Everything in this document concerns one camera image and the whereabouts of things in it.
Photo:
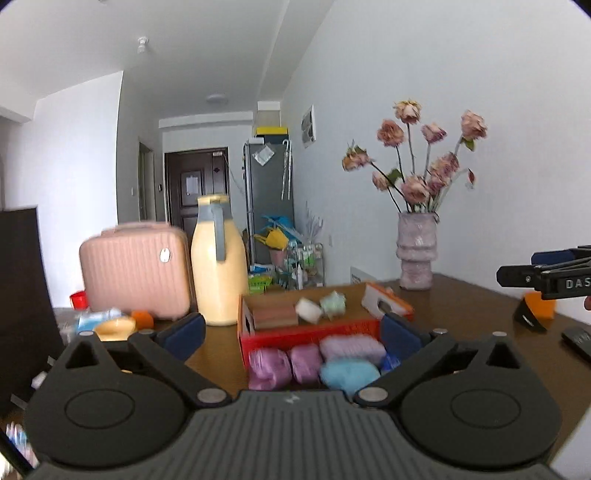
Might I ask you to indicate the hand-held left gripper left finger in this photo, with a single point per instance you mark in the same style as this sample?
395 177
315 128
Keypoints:
184 336

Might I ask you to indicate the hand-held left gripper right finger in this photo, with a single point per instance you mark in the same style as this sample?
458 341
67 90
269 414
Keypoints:
400 336

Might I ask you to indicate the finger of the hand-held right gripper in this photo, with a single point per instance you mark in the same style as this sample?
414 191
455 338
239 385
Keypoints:
558 256
519 276

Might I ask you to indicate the lavender ribbed towel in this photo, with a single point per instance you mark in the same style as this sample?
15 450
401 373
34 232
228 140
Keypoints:
353 348

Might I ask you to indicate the light blue plush towel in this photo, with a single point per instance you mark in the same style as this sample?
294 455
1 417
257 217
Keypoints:
346 374

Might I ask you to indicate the lilac plush towel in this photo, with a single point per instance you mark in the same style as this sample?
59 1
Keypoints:
270 369

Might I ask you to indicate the orange and red cardboard box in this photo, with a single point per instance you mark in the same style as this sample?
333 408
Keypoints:
304 339

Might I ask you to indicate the light green soft block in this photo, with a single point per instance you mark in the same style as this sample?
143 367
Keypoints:
333 304

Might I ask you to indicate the white soft roll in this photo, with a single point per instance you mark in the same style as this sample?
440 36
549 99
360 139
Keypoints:
308 310

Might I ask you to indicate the small blue cloth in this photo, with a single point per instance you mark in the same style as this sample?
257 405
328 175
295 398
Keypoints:
390 364

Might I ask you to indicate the orange and black stand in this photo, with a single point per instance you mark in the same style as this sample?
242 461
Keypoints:
538 309

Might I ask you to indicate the orange round item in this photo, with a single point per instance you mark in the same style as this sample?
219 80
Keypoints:
142 319

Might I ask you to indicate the black remote control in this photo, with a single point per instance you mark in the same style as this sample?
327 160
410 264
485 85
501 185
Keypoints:
579 340

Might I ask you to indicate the yellow bowl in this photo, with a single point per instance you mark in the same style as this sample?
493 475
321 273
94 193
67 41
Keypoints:
114 328

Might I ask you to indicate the pink hard-shell suitcase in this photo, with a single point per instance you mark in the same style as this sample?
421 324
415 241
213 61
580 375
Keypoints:
134 270

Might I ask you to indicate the purple ribbed vase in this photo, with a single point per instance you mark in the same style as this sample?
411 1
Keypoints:
416 251

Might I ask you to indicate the blue wet wipes pack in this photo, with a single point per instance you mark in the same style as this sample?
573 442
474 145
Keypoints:
94 319

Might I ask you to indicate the green packet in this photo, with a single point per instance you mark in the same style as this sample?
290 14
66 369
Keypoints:
259 282

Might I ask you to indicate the pinkish brown folded towel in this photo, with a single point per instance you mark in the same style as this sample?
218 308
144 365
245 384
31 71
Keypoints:
274 316

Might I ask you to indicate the purple plush towel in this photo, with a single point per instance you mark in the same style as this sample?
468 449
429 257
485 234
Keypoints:
305 363

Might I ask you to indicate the red cup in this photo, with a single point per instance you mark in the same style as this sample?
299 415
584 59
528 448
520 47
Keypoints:
79 300

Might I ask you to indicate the yellow bag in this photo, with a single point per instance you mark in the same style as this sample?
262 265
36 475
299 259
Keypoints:
272 240

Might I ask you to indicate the dark brown door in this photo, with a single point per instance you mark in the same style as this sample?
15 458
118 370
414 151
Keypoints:
207 203

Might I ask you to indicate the dried pink rose bouquet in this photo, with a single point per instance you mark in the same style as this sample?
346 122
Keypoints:
415 184

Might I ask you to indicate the blue bag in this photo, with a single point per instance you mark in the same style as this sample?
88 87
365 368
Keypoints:
279 224

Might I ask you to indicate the white paper on door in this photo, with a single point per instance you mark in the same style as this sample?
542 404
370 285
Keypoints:
194 182

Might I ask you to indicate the grey refrigerator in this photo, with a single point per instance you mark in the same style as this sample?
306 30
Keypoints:
270 198

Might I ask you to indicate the clear folded umbrella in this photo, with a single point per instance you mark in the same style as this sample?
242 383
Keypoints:
287 170

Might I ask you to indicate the paper sheet on refrigerator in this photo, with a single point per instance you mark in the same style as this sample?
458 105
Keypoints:
262 156

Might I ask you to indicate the yellow box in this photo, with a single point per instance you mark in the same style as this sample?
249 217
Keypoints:
271 130

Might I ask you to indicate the white box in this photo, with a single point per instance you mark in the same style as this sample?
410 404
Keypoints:
269 113

